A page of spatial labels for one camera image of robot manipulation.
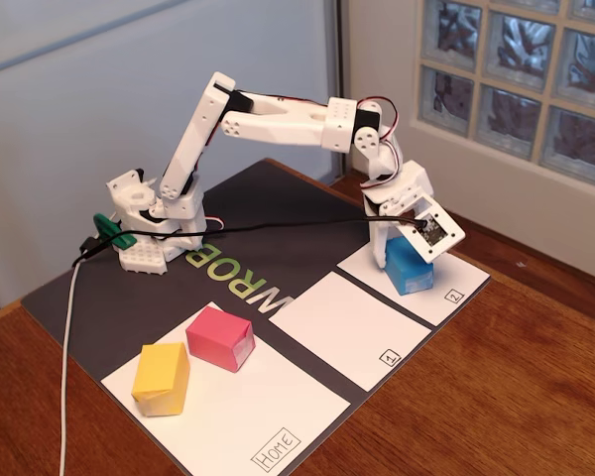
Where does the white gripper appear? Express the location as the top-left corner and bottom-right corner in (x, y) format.
(361, 161), (435, 271)

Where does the blue paper box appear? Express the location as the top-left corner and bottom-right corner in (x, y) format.
(384, 235), (435, 298)

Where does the yellow paper box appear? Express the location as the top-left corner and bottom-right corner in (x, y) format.
(131, 341), (191, 417)

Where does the white five-joint robot arm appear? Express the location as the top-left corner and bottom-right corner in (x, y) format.
(106, 71), (411, 277)

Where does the white paper marked home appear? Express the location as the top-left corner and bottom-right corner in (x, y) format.
(100, 300), (352, 476)

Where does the pink paper box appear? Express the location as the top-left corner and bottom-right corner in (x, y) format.
(184, 305), (257, 373)

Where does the white paper marked two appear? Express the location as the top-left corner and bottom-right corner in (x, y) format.
(335, 224), (492, 328)

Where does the white paper marked one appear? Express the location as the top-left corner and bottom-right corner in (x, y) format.
(268, 271), (432, 393)

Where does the glass block window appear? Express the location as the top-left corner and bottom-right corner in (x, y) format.
(410, 0), (595, 192)

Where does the green plastic clamp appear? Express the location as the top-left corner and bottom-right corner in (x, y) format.
(92, 212), (139, 251)

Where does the dark grey work mat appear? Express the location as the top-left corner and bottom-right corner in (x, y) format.
(20, 157), (492, 476)

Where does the frosted door panel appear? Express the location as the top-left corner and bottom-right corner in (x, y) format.
(0, 0), (336, 308)

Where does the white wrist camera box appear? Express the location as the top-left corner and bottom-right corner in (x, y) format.
(394, 192), (466, 264)

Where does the red white black servo wire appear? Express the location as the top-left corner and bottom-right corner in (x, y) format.
(360, 97), (408, 190)

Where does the grey metal door frame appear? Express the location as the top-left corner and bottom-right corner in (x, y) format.
(323, 0), (352, 183)

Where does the black camera cable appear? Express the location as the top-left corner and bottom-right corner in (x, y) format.
(71, 215), (427, 269)

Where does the white cable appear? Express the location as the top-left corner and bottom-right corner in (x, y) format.
(57, 260), (84, 476)

